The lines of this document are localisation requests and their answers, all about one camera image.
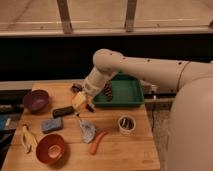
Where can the orange carrot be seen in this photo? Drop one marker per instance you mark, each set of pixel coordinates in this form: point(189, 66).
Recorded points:
point(95, 143)

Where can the purple bowl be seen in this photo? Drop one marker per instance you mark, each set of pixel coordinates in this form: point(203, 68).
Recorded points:
point(36, 100)

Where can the small dark metal object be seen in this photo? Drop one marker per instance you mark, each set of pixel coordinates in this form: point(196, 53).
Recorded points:
point(76, 88)

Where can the white cup with cutlery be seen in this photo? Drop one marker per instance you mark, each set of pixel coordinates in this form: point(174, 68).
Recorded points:
point(127, 124)

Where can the black rectangular block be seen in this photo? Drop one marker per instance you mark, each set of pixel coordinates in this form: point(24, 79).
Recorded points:
point(63, 111)

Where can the blue sponge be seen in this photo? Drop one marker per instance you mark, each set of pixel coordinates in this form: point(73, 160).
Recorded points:
point(50, 125)

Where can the green plastic tray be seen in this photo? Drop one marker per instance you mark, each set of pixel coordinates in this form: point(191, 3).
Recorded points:
point(126, 90)

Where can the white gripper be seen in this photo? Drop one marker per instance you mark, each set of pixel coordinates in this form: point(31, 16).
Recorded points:
point(91, 88)

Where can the black marker pen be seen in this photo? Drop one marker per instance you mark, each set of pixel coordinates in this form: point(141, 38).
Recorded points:
point(89, 108)

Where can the yellow banana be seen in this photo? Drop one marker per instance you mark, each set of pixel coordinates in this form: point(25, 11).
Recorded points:
point(28, 139)

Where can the dark grape bunch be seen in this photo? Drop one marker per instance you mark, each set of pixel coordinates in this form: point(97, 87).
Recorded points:
point(107, 90)

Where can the red bowl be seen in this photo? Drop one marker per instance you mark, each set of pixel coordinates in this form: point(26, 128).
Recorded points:
point(50, 149)

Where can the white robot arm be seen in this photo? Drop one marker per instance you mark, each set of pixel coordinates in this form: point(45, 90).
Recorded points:
point(190, 140)

